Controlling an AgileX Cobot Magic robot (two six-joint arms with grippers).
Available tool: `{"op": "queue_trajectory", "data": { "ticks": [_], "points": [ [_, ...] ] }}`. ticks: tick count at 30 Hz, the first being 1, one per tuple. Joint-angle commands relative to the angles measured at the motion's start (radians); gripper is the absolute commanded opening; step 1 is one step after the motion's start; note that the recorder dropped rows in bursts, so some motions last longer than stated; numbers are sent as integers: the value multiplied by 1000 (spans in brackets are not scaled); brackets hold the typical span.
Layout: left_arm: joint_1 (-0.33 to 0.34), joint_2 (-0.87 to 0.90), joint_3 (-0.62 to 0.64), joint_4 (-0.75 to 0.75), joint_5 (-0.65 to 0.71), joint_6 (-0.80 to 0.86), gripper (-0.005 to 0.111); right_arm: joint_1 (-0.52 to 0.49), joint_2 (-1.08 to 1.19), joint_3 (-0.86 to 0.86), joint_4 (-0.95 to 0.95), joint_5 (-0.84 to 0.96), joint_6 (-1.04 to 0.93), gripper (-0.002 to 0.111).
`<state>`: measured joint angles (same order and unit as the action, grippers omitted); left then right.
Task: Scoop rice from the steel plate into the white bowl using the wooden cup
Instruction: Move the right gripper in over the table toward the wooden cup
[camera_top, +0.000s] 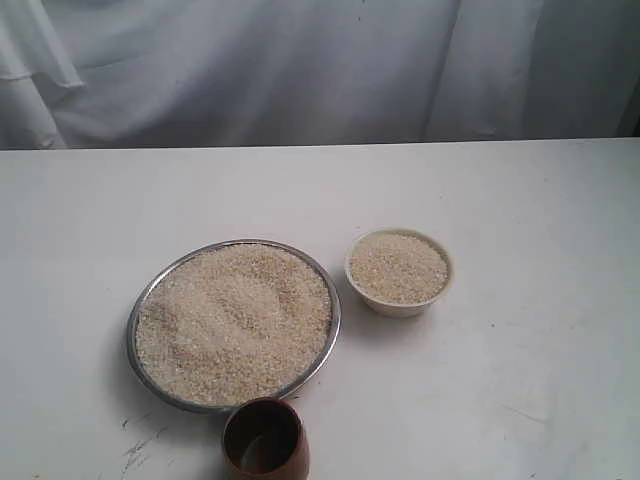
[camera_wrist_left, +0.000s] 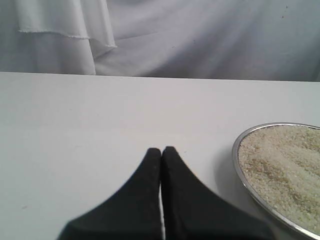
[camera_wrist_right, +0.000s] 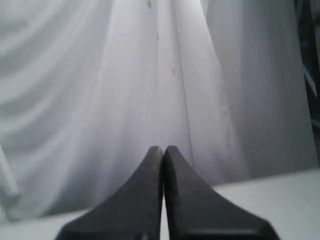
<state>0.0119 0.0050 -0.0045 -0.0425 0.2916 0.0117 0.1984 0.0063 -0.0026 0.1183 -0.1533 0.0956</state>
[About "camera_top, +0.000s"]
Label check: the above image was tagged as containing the brown wooden cup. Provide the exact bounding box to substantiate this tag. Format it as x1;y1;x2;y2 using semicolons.
221;397;310;480

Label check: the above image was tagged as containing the cream bowl of rice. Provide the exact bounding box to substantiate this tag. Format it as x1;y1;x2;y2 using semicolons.
344;228;454;318

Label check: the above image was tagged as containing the steel plate of rice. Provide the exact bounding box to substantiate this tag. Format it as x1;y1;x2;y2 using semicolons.
125;239;341;414

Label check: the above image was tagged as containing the white backdrop curtain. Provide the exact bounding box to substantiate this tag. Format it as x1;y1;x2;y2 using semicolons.
1;1;639;149

